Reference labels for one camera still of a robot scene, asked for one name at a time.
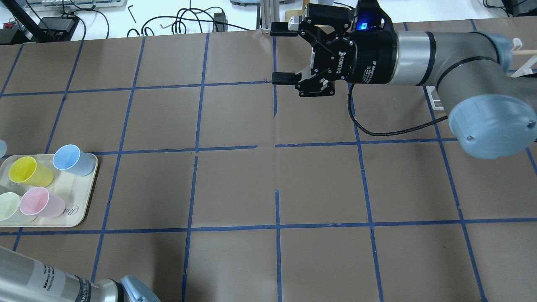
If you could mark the pale green plastic cup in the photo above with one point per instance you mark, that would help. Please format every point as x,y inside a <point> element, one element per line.
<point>10,209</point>

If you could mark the light blue plastic cup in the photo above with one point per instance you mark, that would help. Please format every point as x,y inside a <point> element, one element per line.
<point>3,148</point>

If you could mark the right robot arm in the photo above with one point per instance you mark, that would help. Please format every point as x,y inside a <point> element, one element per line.
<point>491,114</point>

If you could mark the aluminium frame post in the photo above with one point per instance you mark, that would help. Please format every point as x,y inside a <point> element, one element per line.
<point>269,13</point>

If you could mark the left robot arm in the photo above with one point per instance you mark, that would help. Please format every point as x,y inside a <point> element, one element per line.
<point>23,279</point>

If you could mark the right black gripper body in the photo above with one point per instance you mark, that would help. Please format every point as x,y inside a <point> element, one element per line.
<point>374,58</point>

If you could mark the pink plastic cup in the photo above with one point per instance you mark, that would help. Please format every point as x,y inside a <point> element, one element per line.
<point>40,202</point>

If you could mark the yellow plastic cup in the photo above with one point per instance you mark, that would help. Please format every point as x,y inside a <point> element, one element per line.
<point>27,170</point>

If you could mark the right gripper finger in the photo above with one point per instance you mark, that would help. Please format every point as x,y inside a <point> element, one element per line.
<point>289,79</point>
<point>282,30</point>

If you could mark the cream plastic tray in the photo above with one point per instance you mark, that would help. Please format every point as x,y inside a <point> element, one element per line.
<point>74,190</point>

